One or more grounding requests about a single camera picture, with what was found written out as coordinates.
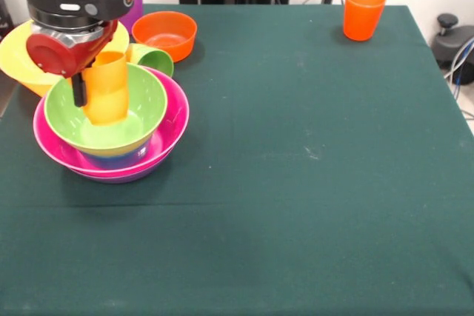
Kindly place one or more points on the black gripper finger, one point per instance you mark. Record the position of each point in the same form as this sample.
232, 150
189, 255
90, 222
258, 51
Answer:
79, 90

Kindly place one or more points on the orange bowl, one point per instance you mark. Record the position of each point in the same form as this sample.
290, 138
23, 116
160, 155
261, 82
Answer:
163, 25

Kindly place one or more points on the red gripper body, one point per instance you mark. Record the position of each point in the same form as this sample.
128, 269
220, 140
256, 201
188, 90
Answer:
52, 55

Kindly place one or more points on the blue bowl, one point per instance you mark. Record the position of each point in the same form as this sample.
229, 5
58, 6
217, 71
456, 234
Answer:
115, 160

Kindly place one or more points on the large yellow bowl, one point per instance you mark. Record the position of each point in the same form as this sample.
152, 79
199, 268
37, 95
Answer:
15, 68

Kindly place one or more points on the green bowl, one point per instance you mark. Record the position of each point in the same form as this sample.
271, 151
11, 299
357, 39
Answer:
148, 101

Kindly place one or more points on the black clamp device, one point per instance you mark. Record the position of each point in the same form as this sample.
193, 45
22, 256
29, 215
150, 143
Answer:
448, 44

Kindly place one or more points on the dark grey equipment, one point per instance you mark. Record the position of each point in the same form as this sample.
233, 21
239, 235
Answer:
4, 12

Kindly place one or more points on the purple bowl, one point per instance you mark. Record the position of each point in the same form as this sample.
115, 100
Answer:
122, 180

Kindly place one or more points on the purple cup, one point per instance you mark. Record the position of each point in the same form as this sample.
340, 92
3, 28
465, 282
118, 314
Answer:
135, 16

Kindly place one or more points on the dark green tablecloth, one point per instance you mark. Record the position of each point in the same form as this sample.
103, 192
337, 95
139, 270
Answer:
296, 201

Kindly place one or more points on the large pink bowl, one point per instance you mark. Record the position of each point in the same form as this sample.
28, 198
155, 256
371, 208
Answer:
176, 109

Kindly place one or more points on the yellow-orange cup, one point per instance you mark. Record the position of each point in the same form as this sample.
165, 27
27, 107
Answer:
107, 90

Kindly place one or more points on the green cup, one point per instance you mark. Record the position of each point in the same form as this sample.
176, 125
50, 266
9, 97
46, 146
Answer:
157, 62

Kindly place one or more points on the orange cup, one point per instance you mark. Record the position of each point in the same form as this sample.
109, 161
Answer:
363, 16

